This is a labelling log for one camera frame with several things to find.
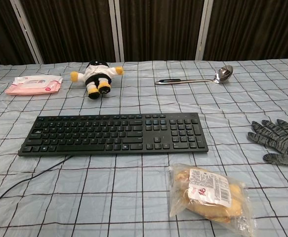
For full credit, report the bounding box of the grey striped work glove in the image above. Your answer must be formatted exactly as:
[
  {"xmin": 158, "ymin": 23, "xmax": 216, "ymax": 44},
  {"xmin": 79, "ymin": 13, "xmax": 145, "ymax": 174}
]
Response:
[{"xmin": 247, "ymin": 119, "xmax": 288, "ymax": 170}]

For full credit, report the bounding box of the dark ribbed partition panel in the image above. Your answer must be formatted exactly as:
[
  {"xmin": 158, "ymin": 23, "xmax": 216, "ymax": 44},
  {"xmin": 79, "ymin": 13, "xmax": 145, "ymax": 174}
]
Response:
[
  {"xmin": 0, "ymin": 0, "xmax": 39, "ymax": 71},
  {"xmin": 119, "ymin": 0, "xmax": 206, "ymax": 62},
  {"xmin": 20, "ymin": 0, "xmax": 117, "ymax": 64},
  {"xmin": 203, "ymin": 0, "xmax": 288, "ymax": 61}
]

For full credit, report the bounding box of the black white plush doll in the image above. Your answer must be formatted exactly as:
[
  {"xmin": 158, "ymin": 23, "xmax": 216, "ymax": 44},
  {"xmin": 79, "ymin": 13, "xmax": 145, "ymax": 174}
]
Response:
[{"xmin": 70, "ymin": 60, "xmax": 125, "ymax": 100}]

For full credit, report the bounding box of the black computer keyboard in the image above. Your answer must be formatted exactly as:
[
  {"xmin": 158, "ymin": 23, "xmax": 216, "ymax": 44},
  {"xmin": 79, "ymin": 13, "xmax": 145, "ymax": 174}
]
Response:
[{"xmin": 17, "ymin": 112, "xmax": 209, "ymax": 158}]

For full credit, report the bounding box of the bagged bread with label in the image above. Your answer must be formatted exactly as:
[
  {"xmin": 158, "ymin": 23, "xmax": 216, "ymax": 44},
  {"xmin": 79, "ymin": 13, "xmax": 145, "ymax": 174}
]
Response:
[{"xmin": 168, "ymin": 163, "xmax": 255, "ymax": 237}]

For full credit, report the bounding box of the stainless steel ladle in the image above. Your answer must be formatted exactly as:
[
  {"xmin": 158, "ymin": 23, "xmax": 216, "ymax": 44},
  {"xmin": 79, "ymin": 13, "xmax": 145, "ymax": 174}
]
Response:
[{"xmin": 154, "ymin": 65, "xmax": 234, "ymax": 86}]

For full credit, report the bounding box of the black keyboard cable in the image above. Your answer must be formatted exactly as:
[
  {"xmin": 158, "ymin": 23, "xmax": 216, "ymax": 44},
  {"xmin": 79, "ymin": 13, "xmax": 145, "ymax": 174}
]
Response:
[{"xmin": 0, "ymin": 155, "xmax": 73, "ymax": 213}]

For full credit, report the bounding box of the blue checked tablecloth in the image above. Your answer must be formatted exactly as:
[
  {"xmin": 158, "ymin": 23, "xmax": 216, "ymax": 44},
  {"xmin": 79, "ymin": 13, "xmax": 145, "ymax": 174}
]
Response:
[{"xmin": 0, "ymin": 58, "xmax": 288, "ymax": 237}]

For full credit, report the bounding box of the pink wet wipes pack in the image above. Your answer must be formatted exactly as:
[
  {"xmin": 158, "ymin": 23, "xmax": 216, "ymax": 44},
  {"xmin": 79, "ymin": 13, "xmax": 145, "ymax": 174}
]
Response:
[{"xmin": 4, "ymin": 75, "xmax": 63, "ymax": 96}]

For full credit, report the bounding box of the white partition frame post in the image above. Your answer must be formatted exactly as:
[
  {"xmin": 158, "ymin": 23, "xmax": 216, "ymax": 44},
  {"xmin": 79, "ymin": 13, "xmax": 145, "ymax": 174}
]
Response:
[
  {"xmin": 9, "ymin": 0, "xmax": 45, "ymax": 64},
  {"xmin": 113, "ymin": 0, "xmax": 125, "ymax": 62},
  {"xmin": 195, "ymin": 0, "xmax": 214, "ymax": 61}
]

